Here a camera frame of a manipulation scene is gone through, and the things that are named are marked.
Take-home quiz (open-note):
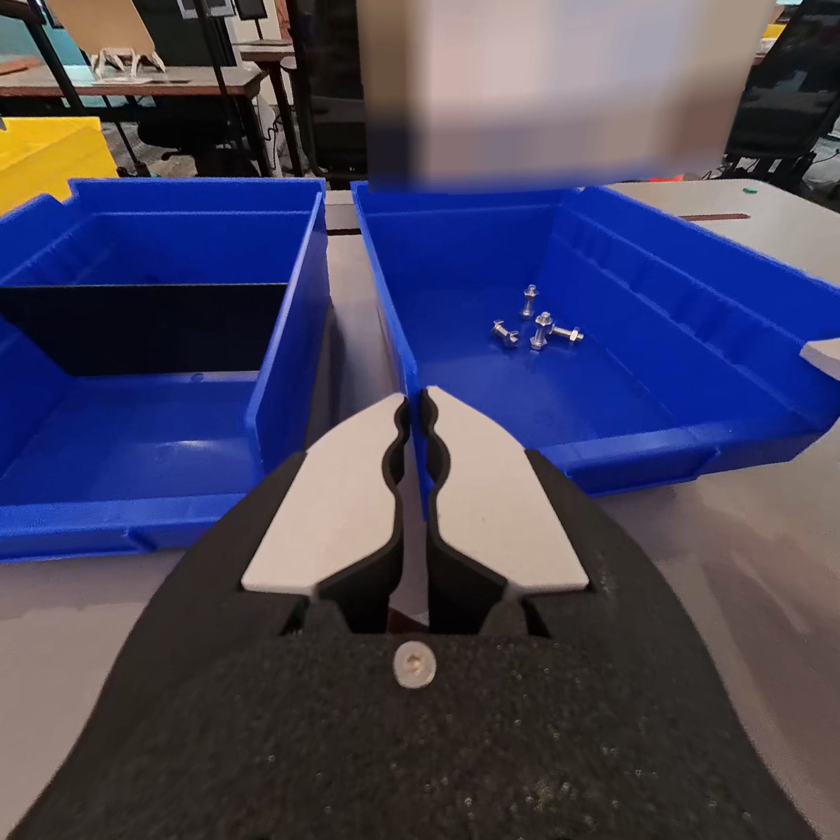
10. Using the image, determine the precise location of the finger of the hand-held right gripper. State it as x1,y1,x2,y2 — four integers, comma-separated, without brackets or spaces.
800,338,840,383

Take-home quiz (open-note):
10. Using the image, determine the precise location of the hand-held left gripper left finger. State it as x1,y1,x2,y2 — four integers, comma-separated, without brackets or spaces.
241,392,412,628

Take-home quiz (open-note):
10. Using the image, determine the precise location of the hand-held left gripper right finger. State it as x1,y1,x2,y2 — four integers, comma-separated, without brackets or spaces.
423,385,592,624

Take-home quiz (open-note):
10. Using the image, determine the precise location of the blue divided storage bin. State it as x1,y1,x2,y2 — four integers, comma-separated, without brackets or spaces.
0,178,330,564

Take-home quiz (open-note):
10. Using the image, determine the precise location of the black office chair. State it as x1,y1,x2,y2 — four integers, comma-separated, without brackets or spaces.
728,0,840,166

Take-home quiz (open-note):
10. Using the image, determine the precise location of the yellow storage bin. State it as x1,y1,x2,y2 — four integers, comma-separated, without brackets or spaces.
0,116,120,219

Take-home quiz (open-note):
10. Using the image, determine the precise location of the white desktop stand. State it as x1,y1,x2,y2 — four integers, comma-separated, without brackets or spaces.
50,0,169,77

